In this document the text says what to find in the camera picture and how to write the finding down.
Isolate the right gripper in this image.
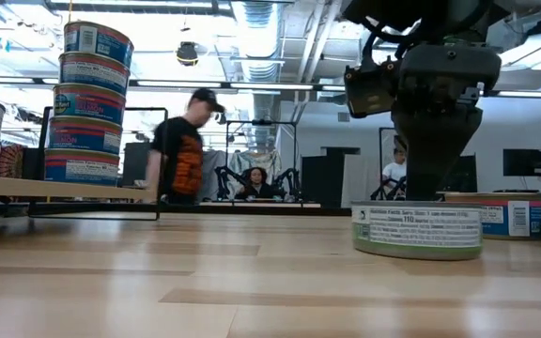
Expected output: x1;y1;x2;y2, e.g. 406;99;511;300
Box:
391;42;503;203

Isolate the black monitor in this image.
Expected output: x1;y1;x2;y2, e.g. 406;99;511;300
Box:
502;147;541;177
121;141;159;188
441;154;478;192

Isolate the person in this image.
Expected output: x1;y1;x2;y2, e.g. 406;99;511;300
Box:
234;166;280;202
380;146;409;189
144;86;227;206

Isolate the white panel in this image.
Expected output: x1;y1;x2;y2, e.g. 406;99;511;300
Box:
345;153;384;207

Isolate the pale hanging cloth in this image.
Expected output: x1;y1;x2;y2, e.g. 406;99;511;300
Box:
211;149;284;189

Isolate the black ceiling lamp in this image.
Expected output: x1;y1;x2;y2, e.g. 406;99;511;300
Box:
175;40;200;67

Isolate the black stand frame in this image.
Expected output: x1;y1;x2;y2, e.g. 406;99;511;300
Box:
377;125;410;189
224;119;299;203

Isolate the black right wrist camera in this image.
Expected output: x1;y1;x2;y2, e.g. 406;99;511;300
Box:
343;64;404;119

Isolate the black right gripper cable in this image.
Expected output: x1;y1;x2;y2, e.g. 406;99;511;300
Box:
359;18;415;71

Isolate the spiral ceiling duct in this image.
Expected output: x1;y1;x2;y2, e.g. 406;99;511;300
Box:
232;0;281;84

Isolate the long ceiling light rail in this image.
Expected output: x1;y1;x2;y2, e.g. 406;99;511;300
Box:
0;74;541;100

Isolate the wooden shelf with wire frame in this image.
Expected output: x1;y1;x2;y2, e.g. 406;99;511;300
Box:
0;105;169;222

